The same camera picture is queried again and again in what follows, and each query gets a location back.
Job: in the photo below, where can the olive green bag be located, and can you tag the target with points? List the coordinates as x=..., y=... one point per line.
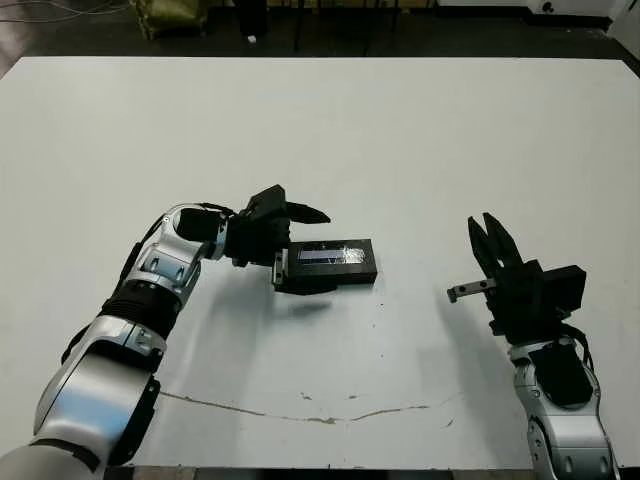
x=170, y=19

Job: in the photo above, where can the black upright stand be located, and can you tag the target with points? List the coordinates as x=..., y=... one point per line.
x=252, y=19

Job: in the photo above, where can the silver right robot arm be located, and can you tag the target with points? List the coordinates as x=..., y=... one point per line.
x=570, y=440

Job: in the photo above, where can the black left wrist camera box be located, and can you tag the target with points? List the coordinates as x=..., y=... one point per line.
x=267, y=197

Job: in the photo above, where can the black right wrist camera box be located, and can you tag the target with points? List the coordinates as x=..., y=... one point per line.
x=565, y=290

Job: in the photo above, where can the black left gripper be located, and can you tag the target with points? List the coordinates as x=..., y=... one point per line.
x=257, y=237

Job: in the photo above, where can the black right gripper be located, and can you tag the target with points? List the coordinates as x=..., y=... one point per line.
x=520, y=305

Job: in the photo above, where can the black box lid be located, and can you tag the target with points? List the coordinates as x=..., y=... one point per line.
x=350, y=272

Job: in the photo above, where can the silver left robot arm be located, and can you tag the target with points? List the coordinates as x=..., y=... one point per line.
x=90, y=395

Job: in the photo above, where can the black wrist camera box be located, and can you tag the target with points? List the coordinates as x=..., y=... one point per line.
x=565, y=290
x=267, y=197

